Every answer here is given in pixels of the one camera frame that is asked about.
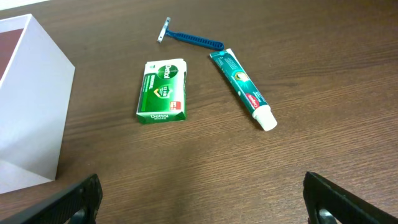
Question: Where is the green soap box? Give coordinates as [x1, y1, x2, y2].
[136, 58, 187, 124]

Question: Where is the white cardboard box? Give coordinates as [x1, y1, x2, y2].
[1, 14, 75, 194]

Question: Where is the teal toothpaste tube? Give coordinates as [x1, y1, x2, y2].
[210, 49, 277, 131]

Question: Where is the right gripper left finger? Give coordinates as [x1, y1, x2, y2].
[1, 174, 103, 224]

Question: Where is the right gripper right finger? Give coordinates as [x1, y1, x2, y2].
[303, 172, 397, 224]

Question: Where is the blue disposable razor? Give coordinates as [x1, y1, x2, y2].
[157, 17, 224, 51]

